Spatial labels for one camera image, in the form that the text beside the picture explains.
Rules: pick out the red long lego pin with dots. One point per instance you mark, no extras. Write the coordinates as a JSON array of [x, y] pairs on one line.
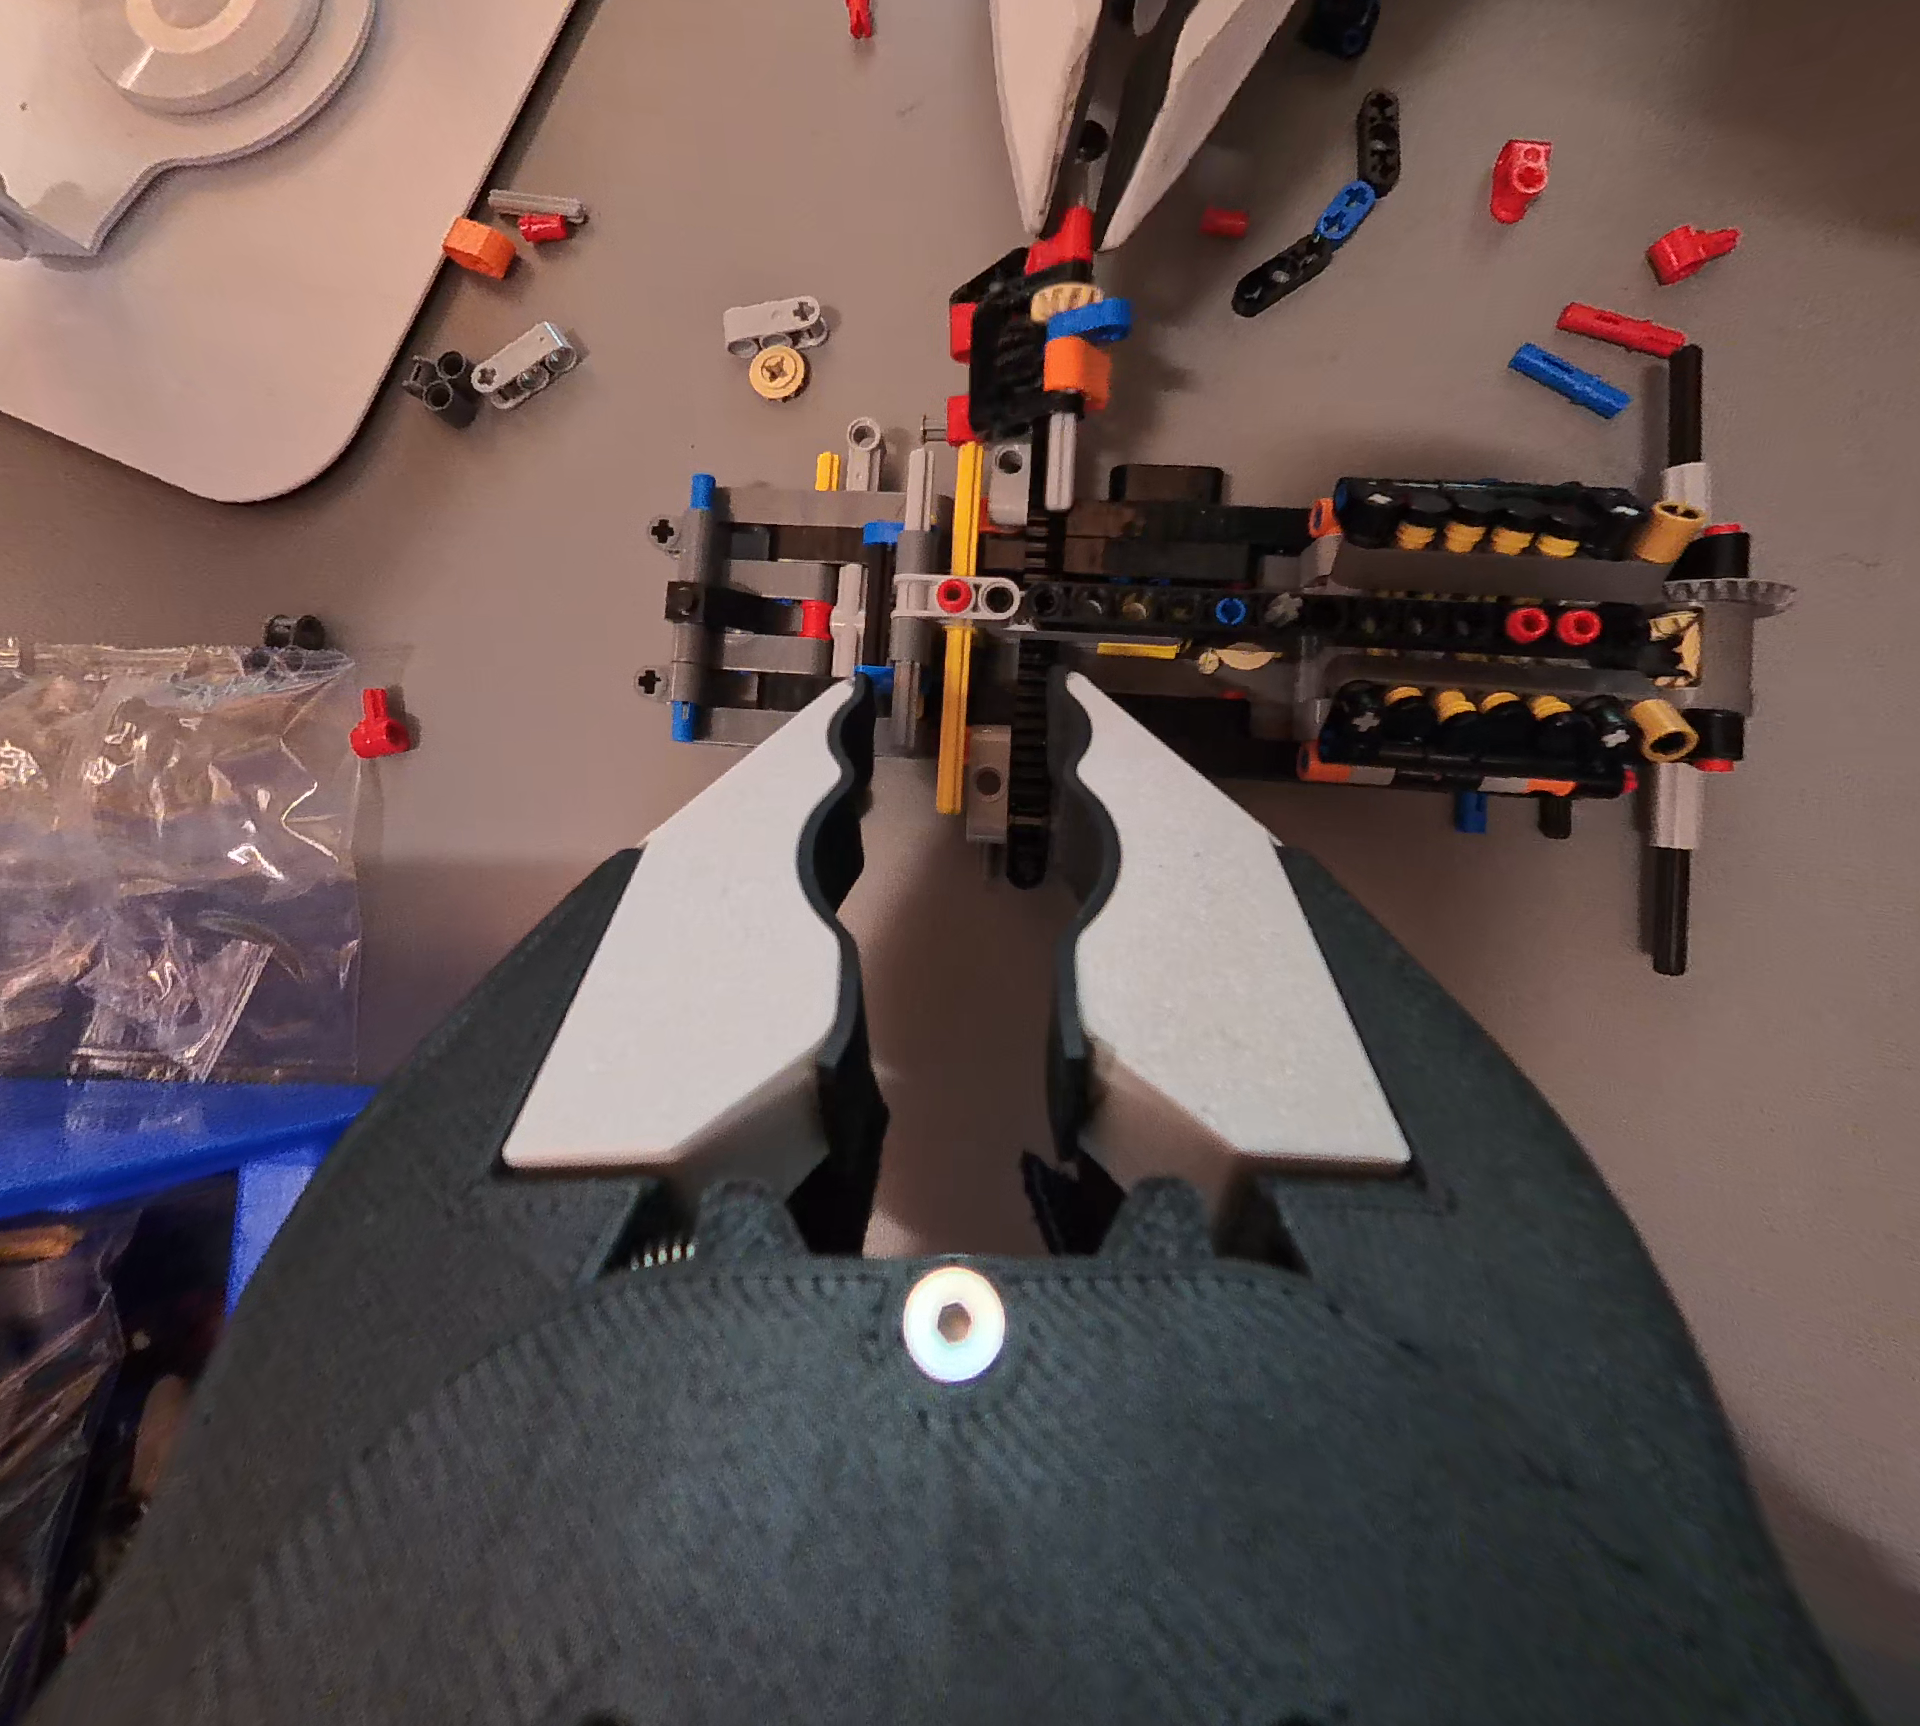
[[1621, 328]]

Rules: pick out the grey stand base plate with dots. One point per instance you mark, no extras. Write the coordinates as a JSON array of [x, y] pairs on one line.
[[377, 179]]

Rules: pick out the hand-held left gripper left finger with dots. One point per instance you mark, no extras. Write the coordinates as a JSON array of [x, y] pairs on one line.
[[705, 990]]

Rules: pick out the blue plastic bin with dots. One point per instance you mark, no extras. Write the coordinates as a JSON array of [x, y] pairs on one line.
[[150, 1126]]

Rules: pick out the grey lego axle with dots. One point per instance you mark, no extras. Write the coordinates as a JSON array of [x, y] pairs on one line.
[[536, 203]]

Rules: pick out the red lego axle connector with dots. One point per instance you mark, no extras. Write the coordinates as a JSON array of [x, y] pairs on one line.
[[1687, 252]]

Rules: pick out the clear plastic bag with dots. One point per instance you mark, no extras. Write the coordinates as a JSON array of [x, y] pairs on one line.
[[166, 856]]

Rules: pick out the light grey short lego liftarm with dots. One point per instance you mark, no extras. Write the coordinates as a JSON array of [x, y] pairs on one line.
[[773, 324]]

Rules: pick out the black lego pin connector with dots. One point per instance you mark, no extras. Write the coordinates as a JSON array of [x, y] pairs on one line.
[[298, 635]]

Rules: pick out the dark grey lego connector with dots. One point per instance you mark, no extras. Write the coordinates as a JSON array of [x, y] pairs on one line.
[[444, 387]]

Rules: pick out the thin black lego liftarm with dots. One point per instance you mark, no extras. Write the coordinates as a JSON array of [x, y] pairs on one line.
[[1278, 277]]

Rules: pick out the red lego pin connector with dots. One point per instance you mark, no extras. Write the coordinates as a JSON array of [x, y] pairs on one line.
[[1523, 179], [378, 723]]

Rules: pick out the blue long lego pin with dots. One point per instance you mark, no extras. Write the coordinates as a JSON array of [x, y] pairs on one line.
[[1568, 378]]

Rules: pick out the light grey lego connector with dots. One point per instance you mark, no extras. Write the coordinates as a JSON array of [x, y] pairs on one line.
[[525, 366]]

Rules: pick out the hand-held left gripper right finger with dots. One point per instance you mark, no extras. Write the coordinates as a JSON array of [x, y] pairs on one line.
[[1231, 990]]

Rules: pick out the tan round lego gear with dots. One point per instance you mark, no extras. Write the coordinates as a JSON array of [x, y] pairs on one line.
[[779, 371]]

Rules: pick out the black connector with blue pin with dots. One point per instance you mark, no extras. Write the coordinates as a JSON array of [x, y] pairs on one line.
[[1335, 24]]

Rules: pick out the clear bag of lego parts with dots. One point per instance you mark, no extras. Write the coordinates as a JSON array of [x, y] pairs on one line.
[[75, 1383]]

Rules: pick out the orange lego bush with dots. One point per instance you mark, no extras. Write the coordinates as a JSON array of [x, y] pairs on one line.
[[479, 246]]

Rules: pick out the long lego vehicle chassis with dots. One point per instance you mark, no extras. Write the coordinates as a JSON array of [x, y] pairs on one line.
[[1348, 618]]

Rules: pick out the small lego gear assembly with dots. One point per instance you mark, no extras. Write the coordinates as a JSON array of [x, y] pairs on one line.
[[1077, 366]]

